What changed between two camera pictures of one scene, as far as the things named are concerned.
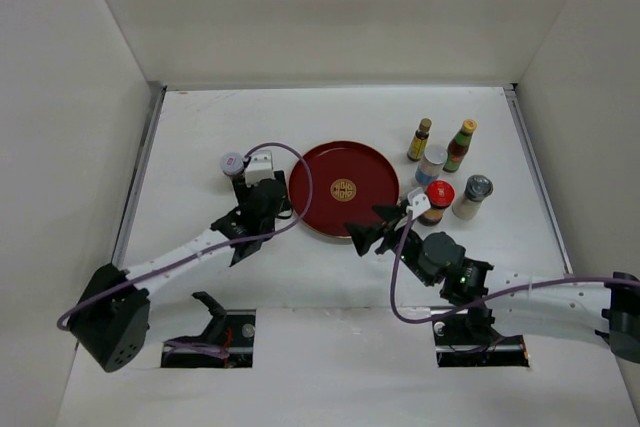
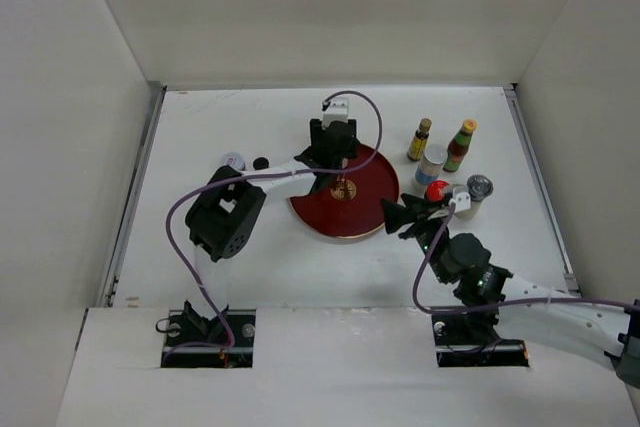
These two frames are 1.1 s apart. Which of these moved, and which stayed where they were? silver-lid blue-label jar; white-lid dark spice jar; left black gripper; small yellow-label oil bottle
Moved: left black gripper
Stayed: white-lid dark spice jar; small yellow-label oil bottle; silver-lid blue-label jar
